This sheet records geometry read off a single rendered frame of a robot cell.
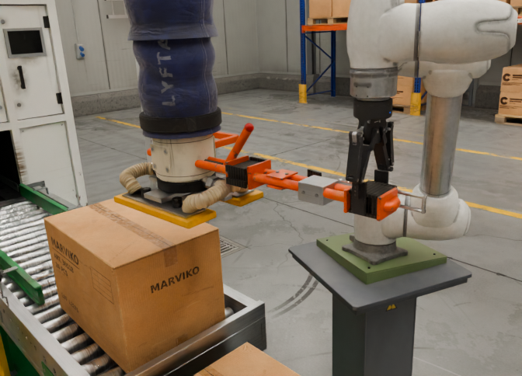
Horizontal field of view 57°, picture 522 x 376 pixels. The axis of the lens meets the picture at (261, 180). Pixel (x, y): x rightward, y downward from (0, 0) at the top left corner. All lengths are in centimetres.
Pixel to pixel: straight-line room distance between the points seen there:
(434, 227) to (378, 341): 49
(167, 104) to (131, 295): 64
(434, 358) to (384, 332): 79
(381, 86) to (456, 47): 14
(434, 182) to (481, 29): 85
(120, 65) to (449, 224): 1001
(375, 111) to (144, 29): 62
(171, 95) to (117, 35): 1001
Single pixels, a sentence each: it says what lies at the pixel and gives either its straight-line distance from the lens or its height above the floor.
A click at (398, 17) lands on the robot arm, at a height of 162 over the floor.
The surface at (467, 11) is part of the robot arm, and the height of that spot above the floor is 163.
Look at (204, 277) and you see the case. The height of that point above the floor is 78.
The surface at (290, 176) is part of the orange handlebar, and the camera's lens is 115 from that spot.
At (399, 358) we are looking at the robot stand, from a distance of 208.
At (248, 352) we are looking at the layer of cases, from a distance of 178.
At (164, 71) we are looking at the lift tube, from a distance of 126.
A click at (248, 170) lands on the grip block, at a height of 129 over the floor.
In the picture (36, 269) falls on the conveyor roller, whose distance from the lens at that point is 263.
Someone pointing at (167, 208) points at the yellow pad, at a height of 117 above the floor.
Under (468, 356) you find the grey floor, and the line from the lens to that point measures 277.
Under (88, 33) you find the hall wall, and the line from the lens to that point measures 1100.
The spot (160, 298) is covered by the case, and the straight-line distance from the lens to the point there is 167.
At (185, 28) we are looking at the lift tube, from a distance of 125.
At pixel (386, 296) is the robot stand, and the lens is 169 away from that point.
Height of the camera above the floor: 162
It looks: 18 degrees down
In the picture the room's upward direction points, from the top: 3 degrees counter-clockwise
